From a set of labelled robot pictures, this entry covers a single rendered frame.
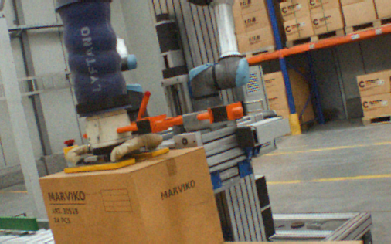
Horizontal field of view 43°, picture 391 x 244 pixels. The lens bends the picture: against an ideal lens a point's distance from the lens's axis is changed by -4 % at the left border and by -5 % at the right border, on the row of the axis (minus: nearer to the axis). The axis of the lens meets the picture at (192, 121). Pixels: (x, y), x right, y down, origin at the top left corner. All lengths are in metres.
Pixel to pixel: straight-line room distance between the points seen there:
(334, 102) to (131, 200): 9.25
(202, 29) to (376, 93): 6.72
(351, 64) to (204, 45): 8.20
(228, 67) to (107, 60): 0.55
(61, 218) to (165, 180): 0.53
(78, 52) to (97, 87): 0.16
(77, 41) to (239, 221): 1.23
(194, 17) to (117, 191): 1.07
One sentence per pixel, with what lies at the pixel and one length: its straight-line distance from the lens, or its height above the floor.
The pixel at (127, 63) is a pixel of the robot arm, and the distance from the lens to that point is 2.59.
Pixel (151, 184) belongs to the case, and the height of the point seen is 0.88.
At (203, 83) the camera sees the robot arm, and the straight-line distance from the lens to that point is 2.29.
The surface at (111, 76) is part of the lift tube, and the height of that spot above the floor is 1.29.
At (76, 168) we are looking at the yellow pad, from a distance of 2.12.
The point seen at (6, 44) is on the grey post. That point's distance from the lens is 5.73.
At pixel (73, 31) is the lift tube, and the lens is 2.08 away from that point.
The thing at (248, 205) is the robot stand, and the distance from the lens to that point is 2.72.
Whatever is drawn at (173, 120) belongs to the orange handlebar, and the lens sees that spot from 1.83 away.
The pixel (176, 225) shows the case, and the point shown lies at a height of 0.70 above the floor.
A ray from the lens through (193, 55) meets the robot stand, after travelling 2.55.
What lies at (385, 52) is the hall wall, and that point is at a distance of 10.37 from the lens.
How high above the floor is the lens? 1.16
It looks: 3 degrees down
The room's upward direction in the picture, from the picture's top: 12 degrees counter-clockwise
